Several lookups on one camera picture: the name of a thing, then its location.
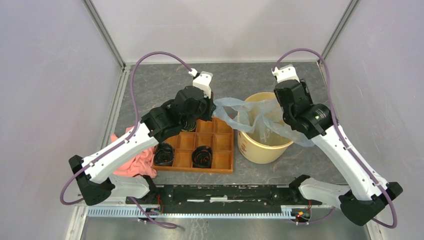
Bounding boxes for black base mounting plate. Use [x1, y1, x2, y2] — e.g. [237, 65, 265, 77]
[137, 184, 321, 214]

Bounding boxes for pink cloth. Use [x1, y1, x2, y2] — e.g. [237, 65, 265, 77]
[113, 146, 157, 179]

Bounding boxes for black rolled belt left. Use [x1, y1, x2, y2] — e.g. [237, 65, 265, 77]
[153, 142, 175, 167]

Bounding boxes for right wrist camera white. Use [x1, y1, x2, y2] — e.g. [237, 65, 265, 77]
[271, 64, 300, 83]

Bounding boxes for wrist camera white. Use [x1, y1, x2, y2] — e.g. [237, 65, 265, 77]
[188, 68, 213, 99]
[271, 64, 300, 83]

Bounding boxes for aluminium frame rail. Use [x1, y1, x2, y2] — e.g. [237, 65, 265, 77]
[87, 197, 332, 220]

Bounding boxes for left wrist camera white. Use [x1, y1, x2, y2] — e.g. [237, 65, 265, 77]
[188, 68, 213, 99]

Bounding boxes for black orange rolled belt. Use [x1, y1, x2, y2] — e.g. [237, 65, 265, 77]
[191, 145, 213, 169]

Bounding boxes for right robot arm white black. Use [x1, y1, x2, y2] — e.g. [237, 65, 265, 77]
[274, 79, 403, 226]

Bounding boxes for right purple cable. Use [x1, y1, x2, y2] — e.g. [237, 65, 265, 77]
[273, 48, 398, 229]

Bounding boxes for purple cable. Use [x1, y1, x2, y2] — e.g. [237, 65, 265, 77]
[59, 51, 195, 206]
[273, 48, 398, 229]

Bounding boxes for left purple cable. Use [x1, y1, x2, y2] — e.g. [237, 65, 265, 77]
[59, 51, 195, 206]

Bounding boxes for orange compartment tray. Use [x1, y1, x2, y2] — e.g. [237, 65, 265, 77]
[153, 118, 234, 174]

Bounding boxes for yellow round trash bin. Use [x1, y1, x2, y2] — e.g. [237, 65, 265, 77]
[237, 92, 294, 164]

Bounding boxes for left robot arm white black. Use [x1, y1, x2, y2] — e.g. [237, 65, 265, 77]
[68, 83, 216, 206]

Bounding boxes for light blue plastic trash bag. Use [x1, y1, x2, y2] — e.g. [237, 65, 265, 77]
[213, 97, 315, 147]

